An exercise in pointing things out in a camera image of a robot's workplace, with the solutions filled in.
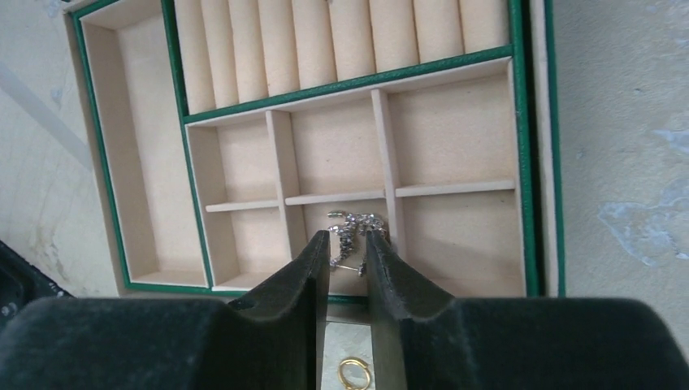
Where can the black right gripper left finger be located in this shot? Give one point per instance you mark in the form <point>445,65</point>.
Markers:
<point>277,328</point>

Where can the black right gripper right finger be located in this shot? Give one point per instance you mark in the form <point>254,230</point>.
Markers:
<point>404,306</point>

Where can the beige removable jewelry tray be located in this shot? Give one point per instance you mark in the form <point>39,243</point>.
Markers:
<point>435,155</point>

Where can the green jewelry box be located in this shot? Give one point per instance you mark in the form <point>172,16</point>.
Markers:
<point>261,49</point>

